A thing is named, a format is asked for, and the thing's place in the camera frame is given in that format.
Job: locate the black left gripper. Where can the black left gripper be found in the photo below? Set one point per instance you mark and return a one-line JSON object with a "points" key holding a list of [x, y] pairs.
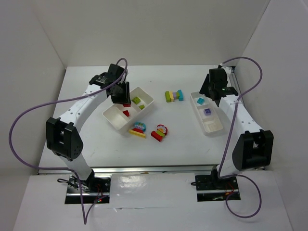
{"points": [[122, 95]]}

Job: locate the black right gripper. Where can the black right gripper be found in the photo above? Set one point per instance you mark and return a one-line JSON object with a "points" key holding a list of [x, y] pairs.
{"points": [[208, 87]]}

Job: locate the green square lego brick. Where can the green square lego brick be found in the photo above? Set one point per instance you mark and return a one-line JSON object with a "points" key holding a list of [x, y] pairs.
{"points": [[136, 100]]}

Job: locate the small red lego brick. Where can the small red lego brick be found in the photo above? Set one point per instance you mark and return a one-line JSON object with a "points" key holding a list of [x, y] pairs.
{"points": [[126, 113]]}

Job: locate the white sorting tray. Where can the white sorting tray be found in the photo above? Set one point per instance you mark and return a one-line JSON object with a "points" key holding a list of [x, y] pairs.
{"points": [[122, 123], [210, 126]]}

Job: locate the purple lego brick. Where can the purple lego brick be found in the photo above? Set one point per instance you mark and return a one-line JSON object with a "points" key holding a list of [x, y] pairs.
{"points": [[207, 112]]}

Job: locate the teal frog lego brick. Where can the teal frog lego brick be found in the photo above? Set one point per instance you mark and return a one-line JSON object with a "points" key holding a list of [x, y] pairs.
{"points": [[140, 126]]}

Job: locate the flower printed lego brick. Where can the flower printed lego brick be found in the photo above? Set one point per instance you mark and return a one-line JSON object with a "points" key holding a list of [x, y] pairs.
{"points": [[162, 129]]}

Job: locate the red base lego brick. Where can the red base lego brick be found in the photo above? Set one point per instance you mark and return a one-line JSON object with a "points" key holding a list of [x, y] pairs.
{"points": [[156, 136]]}

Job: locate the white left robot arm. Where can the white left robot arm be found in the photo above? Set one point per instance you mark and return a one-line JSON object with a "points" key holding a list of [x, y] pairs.
{"points": [[62, 133]]}

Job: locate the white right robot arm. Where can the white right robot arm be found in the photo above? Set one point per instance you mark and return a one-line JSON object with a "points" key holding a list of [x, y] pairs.
{"points": [[249, 146]]}

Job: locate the teal long lego brick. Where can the teal long lego brick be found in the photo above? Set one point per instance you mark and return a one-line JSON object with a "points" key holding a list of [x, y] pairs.
{"points": [[180, 95]]}

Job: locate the red sloped lego brick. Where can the red sloped lego brick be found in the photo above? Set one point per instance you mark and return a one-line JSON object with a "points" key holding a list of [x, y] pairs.
{"points": [[136, 130]]}

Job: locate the long green lego brick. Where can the long green lego brick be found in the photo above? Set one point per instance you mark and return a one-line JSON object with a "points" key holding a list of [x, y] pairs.
{"points": [[167, 97]]}

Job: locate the yellow flat lego plate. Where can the yellow flat lego plate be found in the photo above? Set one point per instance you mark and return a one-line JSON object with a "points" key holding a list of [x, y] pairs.
{"points": [[137, 134]]}

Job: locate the aluminium side rail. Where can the aluminium side rail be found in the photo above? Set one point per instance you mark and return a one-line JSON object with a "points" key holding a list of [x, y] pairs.
{"points": [[233, 79]]}

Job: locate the aluminium front rail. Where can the aluminium front rail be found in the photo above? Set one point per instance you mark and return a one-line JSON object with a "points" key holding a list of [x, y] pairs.
{"points": [[140, 169]]}

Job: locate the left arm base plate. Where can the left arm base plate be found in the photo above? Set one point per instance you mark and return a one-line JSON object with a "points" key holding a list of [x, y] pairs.
{"points": [[100, 191]]}

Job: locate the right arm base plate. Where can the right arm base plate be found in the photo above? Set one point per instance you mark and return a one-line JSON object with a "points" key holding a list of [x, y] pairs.
{"points": [[210, 188]]}

